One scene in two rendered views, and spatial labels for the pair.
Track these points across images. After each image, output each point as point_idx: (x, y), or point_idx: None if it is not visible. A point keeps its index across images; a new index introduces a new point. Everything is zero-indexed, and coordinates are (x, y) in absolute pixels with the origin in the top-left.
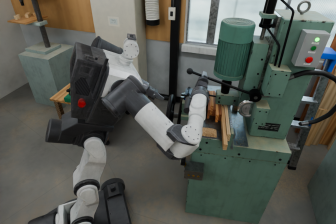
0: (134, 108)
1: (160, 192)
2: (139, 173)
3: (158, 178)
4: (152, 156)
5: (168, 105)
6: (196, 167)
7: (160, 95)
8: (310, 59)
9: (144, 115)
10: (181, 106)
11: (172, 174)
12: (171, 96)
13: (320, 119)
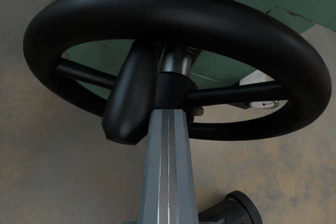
0: None
1: (131, 164)
2: (79, 215)
3: (100, 168)
4: (28, 184)
5: (328, 74)
6: (255, 72)
7: (187, 157)
8: None
9: None
10: None
11: (92, 137)
12: (231, 2)
13: None
